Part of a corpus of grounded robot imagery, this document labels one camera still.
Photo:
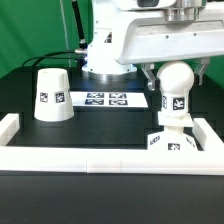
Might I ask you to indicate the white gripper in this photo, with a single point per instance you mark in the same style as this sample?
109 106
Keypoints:
146 37

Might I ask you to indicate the white lamp bulb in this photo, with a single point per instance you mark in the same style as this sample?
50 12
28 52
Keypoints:
176 80

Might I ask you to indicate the white lamp base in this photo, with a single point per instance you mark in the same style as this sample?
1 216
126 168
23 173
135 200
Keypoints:
172 137

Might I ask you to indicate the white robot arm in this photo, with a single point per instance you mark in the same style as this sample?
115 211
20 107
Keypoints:
100 62

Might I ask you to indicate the white lamp shade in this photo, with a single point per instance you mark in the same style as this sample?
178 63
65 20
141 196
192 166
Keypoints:
53 101

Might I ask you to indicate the white marker sheet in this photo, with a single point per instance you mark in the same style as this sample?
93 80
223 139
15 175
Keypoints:
108 99

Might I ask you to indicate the white foam border frame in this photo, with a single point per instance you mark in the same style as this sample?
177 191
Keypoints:
208 161

